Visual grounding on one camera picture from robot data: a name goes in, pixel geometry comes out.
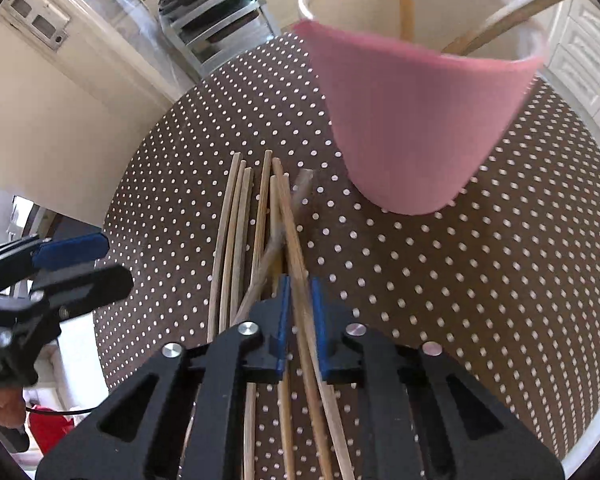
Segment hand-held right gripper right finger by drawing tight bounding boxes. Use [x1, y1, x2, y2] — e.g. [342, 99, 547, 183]
[310, 277, 566, 480]

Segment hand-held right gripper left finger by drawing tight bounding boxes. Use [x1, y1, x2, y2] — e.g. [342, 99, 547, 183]
[35, 275, 293, 480]

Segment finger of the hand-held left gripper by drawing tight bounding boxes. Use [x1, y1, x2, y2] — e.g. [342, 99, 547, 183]
[27, 265, 134, 321]
[0, 232, 110, 286]

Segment pile of bamboo chopsticks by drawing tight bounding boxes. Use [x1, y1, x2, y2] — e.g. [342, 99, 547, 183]
[180, 150, 331, 480]

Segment pink cup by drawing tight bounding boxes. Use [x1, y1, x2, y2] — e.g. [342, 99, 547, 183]
[290, 0, 551, 216]

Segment person's left hand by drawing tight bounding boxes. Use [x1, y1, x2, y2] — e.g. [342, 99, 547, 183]
[0, 389, 27, 430]

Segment red object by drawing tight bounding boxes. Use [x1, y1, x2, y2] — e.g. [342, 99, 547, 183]
[27, 402, 77, 456]

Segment brown dotted tablecloth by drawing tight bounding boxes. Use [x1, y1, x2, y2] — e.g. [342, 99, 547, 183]
[92, 30, 600, 480]

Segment metal storage rack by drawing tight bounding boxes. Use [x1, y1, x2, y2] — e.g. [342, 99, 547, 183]
[157, 0, 282, 80]

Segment white lower kitchen cabinets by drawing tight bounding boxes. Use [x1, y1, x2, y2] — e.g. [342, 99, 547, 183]
[500, 0, 600, 136]

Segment thin black cable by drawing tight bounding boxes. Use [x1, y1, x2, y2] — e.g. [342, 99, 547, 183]
[24, 406, 95, 417]

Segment white wall intercom panel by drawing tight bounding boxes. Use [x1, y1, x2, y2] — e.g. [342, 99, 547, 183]
[7, 0, 72, 52]

